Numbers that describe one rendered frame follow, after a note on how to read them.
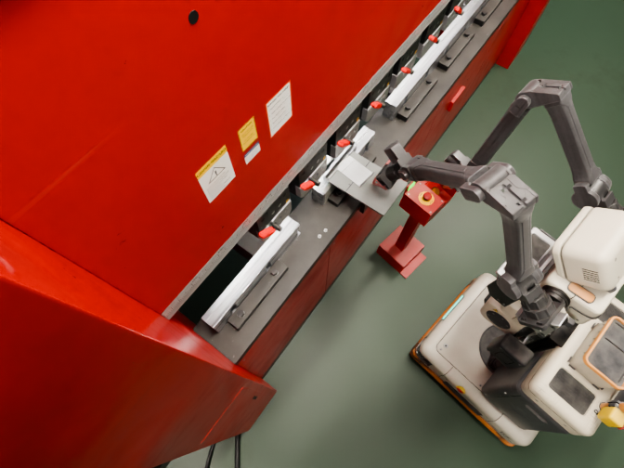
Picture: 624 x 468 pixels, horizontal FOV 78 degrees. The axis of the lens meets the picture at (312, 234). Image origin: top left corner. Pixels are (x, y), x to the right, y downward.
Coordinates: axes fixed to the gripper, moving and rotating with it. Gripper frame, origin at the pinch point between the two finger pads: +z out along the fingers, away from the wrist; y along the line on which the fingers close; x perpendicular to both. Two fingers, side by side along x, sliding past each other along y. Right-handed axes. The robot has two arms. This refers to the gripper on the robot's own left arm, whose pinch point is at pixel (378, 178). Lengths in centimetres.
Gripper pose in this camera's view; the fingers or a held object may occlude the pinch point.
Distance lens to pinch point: 155.6
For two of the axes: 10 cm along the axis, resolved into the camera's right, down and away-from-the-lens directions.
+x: 6.9, 6.8, 2.5
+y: -6.0, 7.3, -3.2
